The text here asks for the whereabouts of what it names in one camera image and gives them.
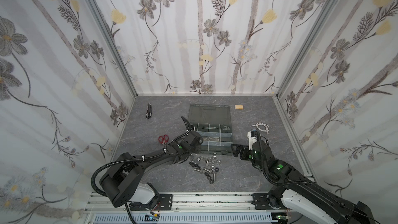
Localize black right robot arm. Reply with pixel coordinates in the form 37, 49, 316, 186
231, 141, 377, 224

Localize red handled scissors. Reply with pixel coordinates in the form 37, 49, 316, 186
158, 134, 169, 149

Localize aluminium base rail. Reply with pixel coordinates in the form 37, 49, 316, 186
80, 192, 287, 224

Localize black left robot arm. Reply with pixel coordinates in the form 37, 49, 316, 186
90, 130, 204, 207

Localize black hex bolt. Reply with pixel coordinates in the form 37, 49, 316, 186
189, 162, 201, 170

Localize white usb cable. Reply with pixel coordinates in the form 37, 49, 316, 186
252, 122, 271, 135

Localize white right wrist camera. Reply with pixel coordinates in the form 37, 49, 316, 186
247, 130, 258, 150

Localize small wooden block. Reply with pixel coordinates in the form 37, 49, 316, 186
235, 105, 244, 110

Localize grey plastic organizer box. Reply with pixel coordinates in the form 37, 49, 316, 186
188, 104, 233, 156

